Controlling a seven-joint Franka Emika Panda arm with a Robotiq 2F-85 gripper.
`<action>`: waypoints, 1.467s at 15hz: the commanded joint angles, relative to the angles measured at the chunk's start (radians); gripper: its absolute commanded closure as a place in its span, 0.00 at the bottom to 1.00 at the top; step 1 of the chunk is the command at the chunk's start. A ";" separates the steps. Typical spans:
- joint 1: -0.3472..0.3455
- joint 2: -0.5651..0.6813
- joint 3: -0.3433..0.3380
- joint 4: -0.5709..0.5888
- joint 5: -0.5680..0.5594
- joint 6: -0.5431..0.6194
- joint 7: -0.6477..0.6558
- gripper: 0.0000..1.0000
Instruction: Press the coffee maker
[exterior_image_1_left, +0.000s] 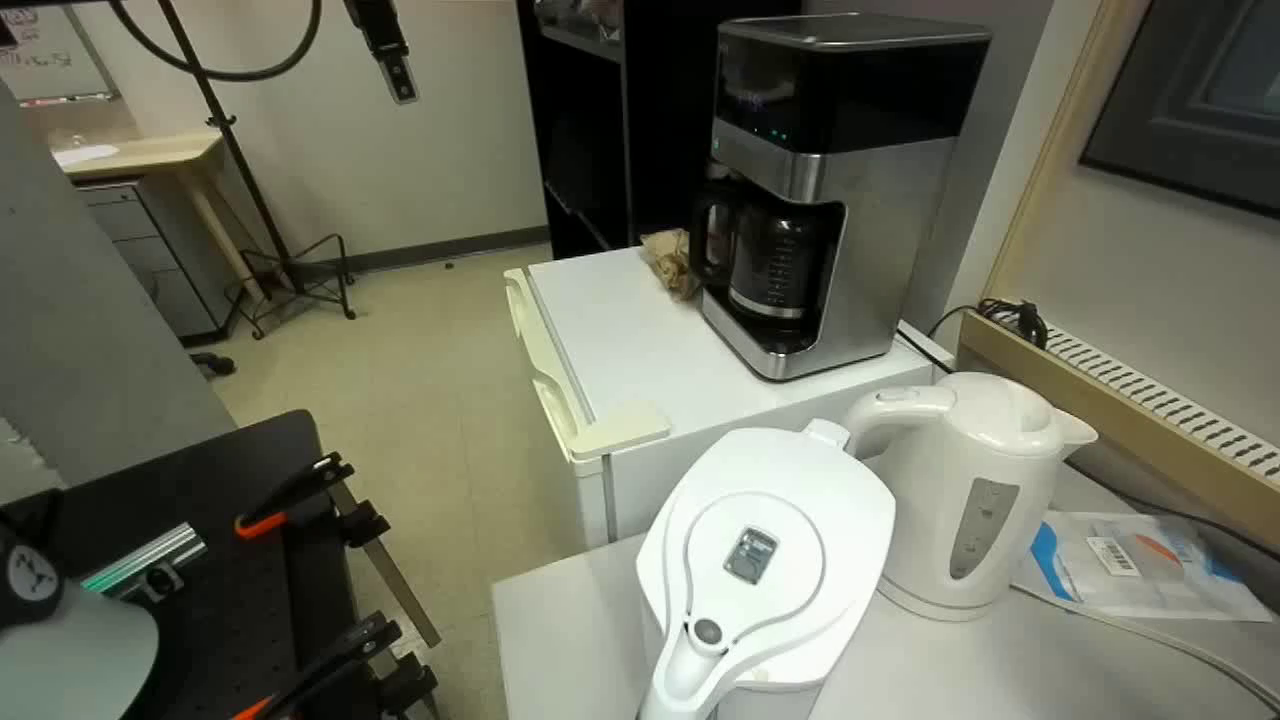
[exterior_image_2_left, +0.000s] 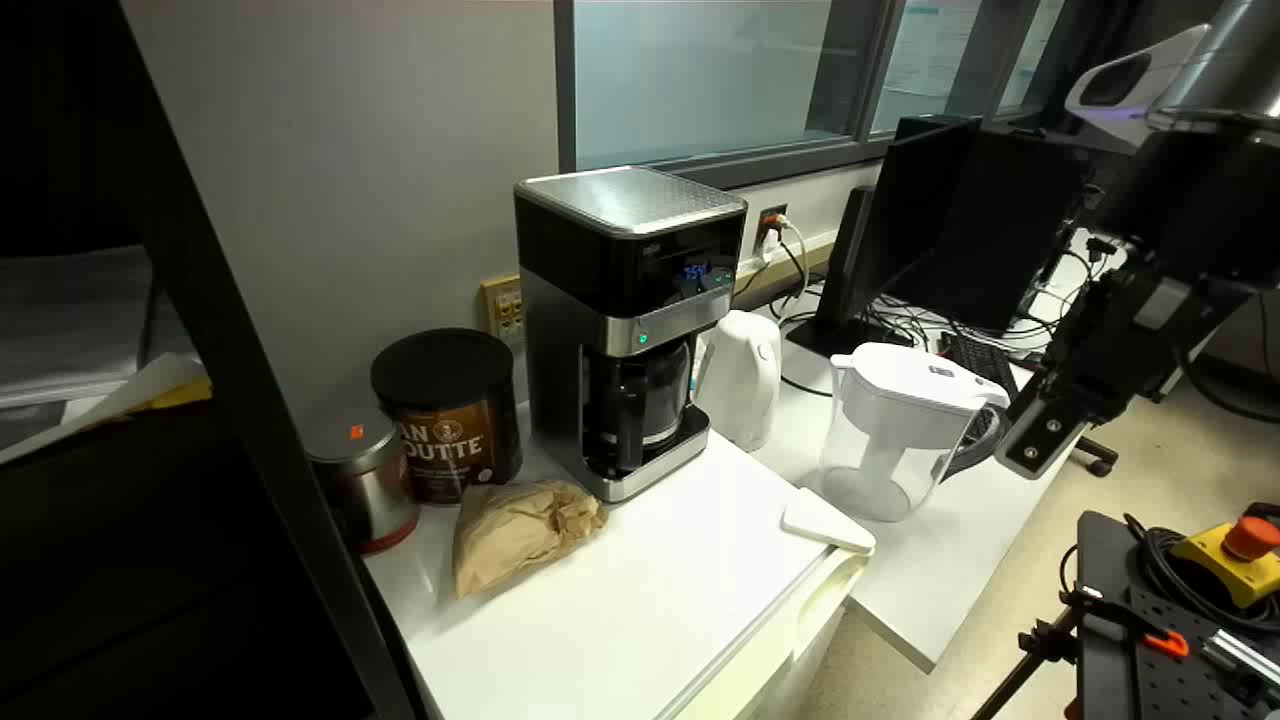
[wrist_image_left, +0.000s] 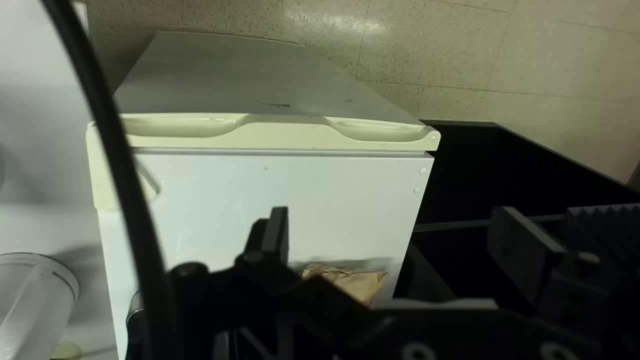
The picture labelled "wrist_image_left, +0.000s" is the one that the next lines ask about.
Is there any black coffee maker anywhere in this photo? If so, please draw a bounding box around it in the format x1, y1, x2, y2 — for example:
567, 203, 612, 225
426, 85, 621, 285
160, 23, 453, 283
392, 119, 640, 313

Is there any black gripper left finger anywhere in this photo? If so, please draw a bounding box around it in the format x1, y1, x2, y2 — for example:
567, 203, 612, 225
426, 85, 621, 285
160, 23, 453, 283
237, 204, 291, 271

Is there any white mini fridge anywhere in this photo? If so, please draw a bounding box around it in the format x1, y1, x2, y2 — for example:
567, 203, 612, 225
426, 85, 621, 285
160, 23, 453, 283
84, 29, 443, 360

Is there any brown paper bag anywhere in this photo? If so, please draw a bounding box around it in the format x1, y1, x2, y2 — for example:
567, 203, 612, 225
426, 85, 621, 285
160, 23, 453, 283
298, 260, 392, 309

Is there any white electric kettle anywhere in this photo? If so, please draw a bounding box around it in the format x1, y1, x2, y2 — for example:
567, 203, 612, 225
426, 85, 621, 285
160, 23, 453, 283
0, 251, 81, 360

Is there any thick black cable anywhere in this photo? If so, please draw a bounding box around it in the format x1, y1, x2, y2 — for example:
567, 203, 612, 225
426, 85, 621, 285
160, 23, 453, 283
37, 0, 185, 360

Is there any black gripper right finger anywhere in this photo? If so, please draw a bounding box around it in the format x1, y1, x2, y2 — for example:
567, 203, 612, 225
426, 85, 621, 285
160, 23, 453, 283
486, 204, 570, 307

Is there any small yellowish round item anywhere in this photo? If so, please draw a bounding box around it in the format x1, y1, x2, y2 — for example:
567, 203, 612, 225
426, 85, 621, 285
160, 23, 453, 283
48, 340, 85, 360

